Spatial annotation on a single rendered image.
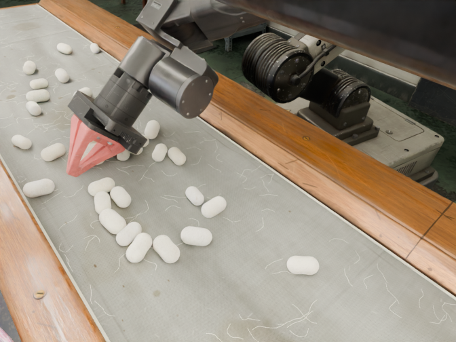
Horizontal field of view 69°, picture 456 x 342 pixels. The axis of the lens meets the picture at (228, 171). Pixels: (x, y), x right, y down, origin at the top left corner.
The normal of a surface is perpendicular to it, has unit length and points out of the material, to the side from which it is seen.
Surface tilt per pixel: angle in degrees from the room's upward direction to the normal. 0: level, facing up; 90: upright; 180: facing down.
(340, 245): 0
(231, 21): 126
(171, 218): 0
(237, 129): 45
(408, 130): 0
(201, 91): 96
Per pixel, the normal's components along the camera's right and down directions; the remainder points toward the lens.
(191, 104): 0.73, 0.55
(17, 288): 0.04, -0.75
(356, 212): -0.50, -0.23
